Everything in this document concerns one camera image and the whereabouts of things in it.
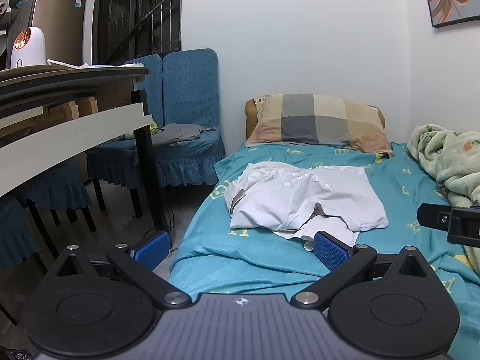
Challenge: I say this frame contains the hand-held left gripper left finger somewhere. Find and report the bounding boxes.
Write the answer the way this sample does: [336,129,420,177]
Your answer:
[52,230,193,310]

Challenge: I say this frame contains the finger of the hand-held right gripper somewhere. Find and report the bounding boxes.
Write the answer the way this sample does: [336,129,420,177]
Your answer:
[417,203,453,232]
[447,205,480,248]

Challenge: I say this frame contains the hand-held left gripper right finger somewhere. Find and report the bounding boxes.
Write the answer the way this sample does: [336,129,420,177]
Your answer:
[293,230,432,312]

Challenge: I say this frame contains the white t-shirt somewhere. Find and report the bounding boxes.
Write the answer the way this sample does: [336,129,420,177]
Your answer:
[224,161,389,253]

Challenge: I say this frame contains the pale green fleece blanket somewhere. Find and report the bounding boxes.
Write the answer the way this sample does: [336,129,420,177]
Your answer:
[408,124,480,259]

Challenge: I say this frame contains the teal printed bed sheet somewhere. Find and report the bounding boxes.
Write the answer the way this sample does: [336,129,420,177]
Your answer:
[169,140,480,360]

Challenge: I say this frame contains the blue covered dining chair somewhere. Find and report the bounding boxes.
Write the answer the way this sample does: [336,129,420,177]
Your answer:
[15,159,97,233]
[150,49,227,189]
[85,54,164,211]
[0,195,42,271]

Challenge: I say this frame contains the grey cloth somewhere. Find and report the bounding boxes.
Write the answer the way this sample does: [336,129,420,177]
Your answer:
[152,122,216,147]

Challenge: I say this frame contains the yellow green plush toy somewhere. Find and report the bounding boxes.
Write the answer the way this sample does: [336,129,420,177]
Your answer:
[125,120,158,139]

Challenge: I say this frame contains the plaid pillow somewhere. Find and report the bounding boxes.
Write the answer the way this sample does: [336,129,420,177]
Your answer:
[245,94,395,158]

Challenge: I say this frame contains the wooden dining table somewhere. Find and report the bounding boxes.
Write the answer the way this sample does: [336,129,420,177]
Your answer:
[0,64,167,327]

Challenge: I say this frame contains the mustard yellow pillow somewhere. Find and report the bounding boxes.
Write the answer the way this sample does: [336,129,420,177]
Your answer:
[245,97,387,139]

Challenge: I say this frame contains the white humidifier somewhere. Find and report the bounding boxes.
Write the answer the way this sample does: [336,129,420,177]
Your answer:
[10,26,46,69]

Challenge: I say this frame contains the dark barred window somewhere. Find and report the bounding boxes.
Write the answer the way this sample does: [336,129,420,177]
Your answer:
[92,0,183,66]

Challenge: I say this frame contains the champagne gold refrigerator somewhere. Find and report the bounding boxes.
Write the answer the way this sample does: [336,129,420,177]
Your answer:
[7,0,87,68]

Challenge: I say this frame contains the black floor cable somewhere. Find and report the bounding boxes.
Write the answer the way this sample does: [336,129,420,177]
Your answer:
[140,191,176,241]

